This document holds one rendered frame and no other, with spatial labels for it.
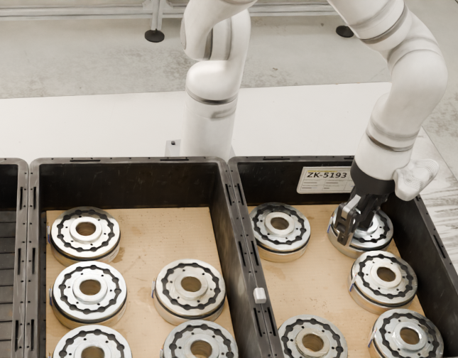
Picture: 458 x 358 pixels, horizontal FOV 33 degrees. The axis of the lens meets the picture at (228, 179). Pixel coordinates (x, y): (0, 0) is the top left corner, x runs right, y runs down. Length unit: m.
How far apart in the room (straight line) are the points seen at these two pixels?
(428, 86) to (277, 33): 2.30
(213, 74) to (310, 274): 0.36
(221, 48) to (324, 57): 1.98
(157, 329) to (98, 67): 1.92
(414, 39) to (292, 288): 0.42
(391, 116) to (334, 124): 0.67
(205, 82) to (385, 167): 0.35
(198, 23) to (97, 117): 0.51
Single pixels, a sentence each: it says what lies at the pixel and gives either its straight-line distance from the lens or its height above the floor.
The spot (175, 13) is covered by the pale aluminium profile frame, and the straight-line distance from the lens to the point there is 3.05.
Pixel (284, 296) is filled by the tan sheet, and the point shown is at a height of 0.83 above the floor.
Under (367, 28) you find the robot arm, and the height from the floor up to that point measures 1.26.
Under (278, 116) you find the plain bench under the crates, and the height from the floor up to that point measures 0.70.
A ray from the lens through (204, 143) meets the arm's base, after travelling 1.34.
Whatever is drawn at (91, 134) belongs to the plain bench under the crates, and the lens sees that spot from 1.56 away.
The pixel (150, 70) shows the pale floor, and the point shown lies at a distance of 2.92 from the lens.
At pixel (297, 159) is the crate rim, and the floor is 0.93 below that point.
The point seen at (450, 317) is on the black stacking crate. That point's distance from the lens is 1.15.
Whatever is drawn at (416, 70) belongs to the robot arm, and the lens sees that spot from 0.98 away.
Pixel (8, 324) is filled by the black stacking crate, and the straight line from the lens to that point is 1.11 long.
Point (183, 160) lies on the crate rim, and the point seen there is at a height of 0.93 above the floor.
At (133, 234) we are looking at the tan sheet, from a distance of 1.20.
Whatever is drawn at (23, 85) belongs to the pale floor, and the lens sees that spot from 2.83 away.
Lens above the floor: 1.73
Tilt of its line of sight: 43 degrees down
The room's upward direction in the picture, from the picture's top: 11 degrees clockwise
